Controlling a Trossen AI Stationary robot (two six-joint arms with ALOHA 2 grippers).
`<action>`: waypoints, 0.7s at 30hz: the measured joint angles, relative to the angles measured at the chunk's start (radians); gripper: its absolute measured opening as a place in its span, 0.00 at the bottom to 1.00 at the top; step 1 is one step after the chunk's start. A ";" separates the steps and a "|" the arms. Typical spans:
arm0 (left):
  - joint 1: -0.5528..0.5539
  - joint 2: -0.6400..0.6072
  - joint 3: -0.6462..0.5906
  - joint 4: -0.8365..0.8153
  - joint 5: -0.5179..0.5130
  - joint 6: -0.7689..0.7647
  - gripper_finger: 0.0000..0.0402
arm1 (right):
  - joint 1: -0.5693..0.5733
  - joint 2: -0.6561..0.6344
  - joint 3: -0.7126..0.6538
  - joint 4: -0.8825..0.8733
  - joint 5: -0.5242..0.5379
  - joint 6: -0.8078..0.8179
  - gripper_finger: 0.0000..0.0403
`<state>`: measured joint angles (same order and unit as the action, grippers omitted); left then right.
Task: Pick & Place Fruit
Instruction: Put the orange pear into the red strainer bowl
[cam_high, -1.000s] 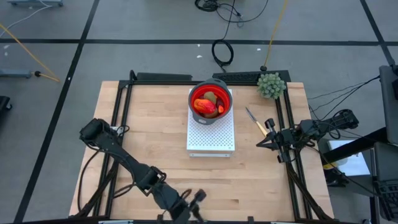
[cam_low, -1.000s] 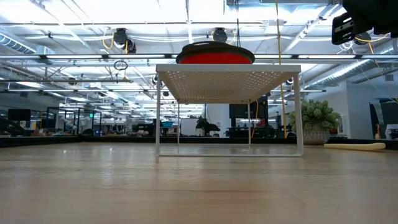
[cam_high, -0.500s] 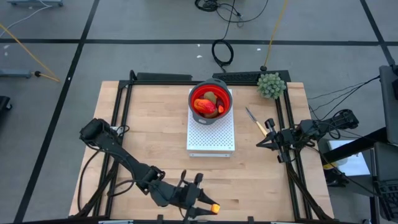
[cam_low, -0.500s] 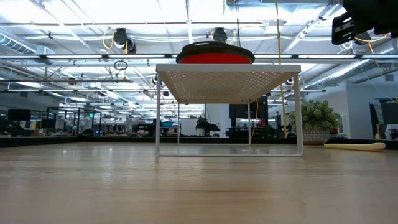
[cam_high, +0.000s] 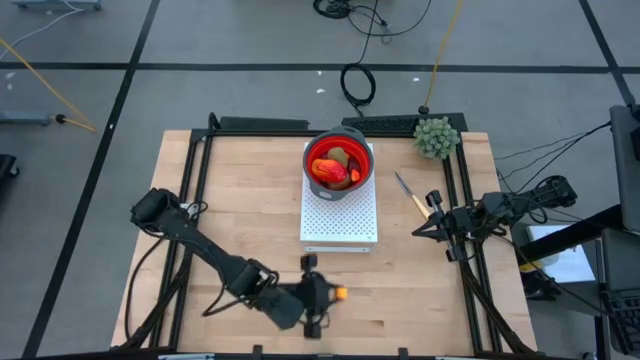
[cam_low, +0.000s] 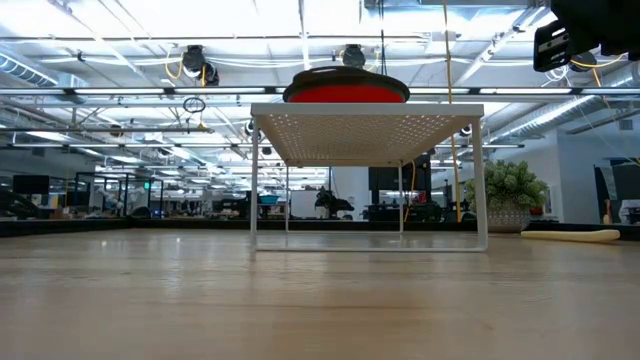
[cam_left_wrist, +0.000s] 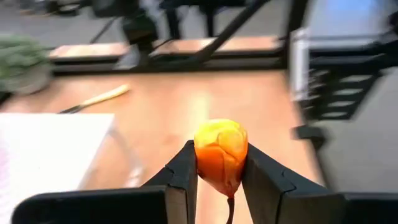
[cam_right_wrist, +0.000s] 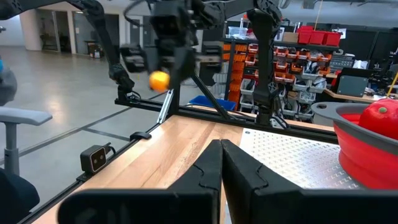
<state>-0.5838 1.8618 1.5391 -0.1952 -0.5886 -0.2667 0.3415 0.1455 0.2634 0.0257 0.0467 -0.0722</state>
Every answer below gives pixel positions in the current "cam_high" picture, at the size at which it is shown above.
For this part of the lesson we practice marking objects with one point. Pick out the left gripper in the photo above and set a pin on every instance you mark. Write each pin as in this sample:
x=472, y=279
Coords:
x=311, y=300

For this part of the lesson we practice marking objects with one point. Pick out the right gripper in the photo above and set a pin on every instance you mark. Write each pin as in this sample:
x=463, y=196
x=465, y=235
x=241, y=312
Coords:
x=462, y=222

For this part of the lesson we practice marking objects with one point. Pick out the red and grey colander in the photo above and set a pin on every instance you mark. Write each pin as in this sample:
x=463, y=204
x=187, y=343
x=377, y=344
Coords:
x=314, y=185

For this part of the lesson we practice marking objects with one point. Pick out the yellow-green fruit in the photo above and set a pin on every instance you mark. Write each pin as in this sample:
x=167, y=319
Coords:
x=339, y=156

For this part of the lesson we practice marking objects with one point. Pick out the red orange mango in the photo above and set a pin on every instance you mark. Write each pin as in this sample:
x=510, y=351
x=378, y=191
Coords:
x=328, y=170

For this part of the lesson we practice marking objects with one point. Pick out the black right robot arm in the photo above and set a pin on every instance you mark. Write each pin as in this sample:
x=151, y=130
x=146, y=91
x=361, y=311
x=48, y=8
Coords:
x=555, y=192

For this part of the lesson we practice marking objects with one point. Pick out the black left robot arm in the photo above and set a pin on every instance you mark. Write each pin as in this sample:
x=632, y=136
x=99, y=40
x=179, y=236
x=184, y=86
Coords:
x=200, y=240

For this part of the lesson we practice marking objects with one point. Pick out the pale yellow banana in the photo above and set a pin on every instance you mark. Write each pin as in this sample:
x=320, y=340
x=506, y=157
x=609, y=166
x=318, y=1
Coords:
x=415, y=198

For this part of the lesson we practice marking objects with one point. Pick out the white perforated metal shelf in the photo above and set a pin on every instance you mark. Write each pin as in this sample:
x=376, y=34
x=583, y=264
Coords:
x=340, y=225

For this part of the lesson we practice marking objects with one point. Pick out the black table clamp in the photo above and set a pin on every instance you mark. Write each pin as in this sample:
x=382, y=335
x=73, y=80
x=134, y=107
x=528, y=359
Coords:
x=257, y=351
x=403, y=353

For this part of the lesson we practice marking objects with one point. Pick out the green succulent in pot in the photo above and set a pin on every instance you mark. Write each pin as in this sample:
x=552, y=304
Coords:
x=436, y=138

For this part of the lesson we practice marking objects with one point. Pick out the white box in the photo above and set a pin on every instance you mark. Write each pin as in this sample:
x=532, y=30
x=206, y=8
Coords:
x=562, y=255

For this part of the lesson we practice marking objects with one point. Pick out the black side desk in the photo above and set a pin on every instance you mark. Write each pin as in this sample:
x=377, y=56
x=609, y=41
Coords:
x=620, y=260

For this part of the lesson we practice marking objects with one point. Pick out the grey flat panel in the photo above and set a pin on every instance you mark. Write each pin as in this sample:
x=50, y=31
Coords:
x=625, y=165

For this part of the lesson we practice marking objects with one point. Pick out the black keyboard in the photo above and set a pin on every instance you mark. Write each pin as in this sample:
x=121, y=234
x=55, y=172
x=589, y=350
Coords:
x=622, y=320

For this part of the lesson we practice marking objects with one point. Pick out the black floor object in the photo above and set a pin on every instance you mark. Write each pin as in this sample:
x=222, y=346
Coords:
x=6, y=167

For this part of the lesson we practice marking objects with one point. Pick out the blue grey floor bar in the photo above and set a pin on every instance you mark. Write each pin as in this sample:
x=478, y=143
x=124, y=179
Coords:
x=57, y=5
x=25, y=118

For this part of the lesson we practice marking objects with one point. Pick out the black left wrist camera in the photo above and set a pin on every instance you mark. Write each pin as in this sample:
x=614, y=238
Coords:
x=285, y=307

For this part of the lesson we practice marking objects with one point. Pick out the black table frame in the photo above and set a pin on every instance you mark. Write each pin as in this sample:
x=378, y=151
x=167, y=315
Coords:
x=250, y=133

